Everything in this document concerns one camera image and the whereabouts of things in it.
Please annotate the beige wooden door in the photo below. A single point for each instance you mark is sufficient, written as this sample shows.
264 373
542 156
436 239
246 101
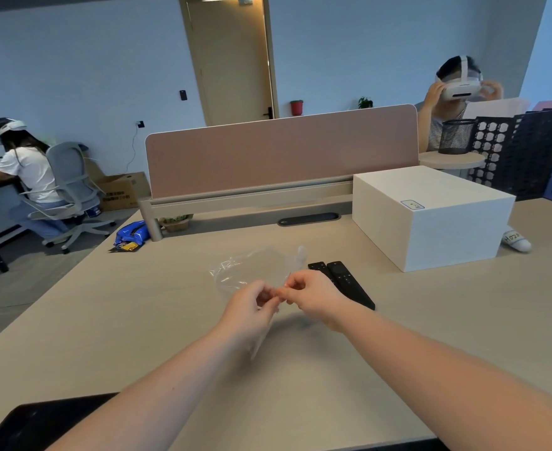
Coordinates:
231 60

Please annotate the white paper sheet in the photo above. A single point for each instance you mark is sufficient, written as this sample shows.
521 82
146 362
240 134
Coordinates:
497 107

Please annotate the beige divider base rail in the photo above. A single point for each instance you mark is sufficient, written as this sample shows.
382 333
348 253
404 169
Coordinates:
238 201

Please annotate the round white side table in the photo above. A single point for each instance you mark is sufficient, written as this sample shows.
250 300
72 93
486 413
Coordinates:
450 160

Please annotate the person's right forearm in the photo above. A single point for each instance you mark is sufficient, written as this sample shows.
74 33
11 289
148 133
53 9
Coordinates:
445 385

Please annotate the large white box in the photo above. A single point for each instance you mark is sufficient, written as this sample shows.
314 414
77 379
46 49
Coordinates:
431 216

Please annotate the white printed sock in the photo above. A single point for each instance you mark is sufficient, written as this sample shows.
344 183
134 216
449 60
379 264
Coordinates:
516 240

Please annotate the brown cardboard box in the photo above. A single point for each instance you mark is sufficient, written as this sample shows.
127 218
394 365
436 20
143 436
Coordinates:
123 190

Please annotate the person's right thumb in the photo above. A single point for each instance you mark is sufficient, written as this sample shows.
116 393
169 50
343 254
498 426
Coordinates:
291 293

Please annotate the person's left hand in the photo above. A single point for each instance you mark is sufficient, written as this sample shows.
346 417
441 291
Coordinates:
245 314

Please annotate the dark perforated folding crate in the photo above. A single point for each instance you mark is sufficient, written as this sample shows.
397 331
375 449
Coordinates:
515 152

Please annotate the person's right hand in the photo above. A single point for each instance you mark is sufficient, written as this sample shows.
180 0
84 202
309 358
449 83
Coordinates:
320 298

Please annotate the person's left forearm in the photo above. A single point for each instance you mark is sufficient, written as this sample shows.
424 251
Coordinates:
163 394

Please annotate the blue snack packet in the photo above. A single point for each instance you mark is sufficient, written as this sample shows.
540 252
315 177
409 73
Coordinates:
130 235

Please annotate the clear plastic bag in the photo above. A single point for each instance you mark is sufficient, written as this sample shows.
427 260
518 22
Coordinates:
247 270

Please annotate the green leafy plant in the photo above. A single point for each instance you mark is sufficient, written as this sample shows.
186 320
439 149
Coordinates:
365 102

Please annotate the pink desk divider panel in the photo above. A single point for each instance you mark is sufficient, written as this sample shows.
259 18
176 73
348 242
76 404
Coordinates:
280 152

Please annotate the short black remote control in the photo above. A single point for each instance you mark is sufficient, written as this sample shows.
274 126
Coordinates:
319 268

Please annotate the grey office chair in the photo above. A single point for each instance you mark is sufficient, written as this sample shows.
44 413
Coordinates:
69 192

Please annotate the person's left thumb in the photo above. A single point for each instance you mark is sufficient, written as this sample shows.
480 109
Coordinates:
270 301

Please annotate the small green potted plant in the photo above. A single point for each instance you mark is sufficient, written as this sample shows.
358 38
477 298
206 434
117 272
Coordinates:
177 222

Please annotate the white headset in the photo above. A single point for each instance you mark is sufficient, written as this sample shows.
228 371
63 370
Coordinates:
464 86
7 127

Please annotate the black mesh pen cup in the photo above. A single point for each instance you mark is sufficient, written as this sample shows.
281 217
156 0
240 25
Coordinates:
455 136

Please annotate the red plant pot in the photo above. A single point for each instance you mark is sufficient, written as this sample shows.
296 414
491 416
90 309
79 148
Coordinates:
297 107

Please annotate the long black remote control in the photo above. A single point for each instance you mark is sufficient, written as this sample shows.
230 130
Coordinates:
351 286

